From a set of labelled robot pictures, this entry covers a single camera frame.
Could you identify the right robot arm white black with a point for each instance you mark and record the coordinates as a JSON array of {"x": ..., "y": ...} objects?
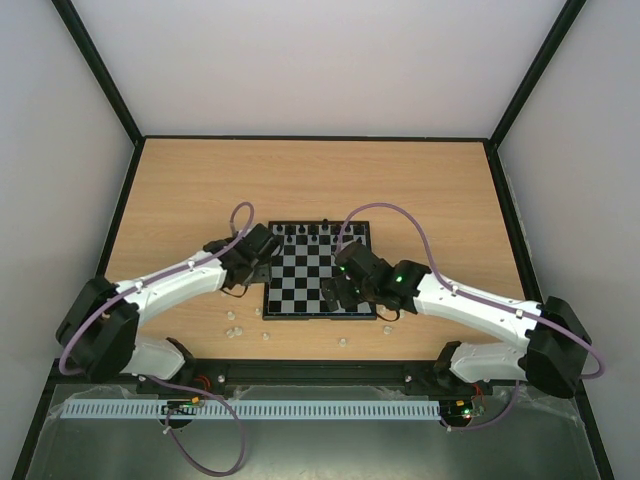
[{"x": 544, "y": 344}]

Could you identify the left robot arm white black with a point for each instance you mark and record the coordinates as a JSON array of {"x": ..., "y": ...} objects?
[{"x": 100, "y": 333}]

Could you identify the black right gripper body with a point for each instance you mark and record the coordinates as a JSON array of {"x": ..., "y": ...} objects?
[{"x": 339, "y": 288}]

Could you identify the black white chessboard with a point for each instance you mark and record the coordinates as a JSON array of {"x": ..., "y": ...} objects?
[{"x": 297, "y": 269}]

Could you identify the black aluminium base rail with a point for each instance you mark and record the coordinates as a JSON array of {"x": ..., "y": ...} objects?
[{"x": 222, "y": 376}]

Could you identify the white cable duct strip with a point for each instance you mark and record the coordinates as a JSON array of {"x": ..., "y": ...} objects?
[{"x": 139, "y": 409}]

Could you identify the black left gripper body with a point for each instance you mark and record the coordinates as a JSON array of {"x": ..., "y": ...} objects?
[{"x": 263, "y": 274}]

